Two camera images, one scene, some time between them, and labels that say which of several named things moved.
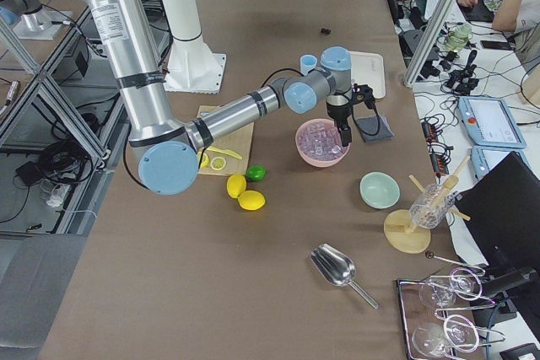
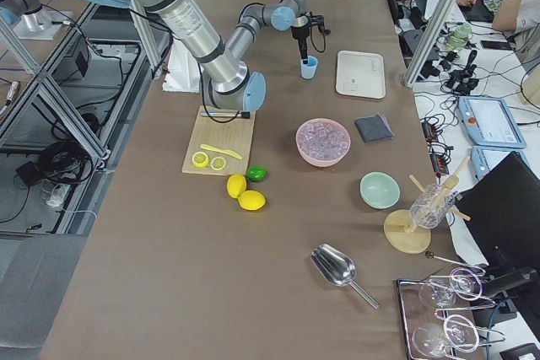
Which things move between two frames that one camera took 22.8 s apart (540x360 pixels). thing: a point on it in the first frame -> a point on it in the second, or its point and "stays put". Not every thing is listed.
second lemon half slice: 207,162 stays put
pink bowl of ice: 319,142 stays put
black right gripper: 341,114 -> 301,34
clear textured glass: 431,206 stays put
